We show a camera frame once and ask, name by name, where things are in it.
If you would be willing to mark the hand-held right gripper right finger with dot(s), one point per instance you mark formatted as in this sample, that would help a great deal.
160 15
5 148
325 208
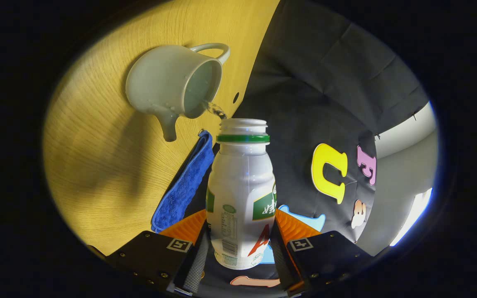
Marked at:
329 256

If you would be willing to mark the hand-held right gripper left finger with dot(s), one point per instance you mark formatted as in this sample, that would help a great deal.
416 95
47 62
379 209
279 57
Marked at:
147 252

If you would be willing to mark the white water bottle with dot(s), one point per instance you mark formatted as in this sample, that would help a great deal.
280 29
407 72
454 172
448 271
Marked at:
240 194

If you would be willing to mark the white spouted teacup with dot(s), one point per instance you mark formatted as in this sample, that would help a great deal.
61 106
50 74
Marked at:
160 78

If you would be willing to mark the blue towel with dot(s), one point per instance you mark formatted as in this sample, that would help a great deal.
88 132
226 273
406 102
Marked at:
184 186

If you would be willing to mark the black backdrop cloth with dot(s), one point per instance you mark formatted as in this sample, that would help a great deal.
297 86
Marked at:
325 95

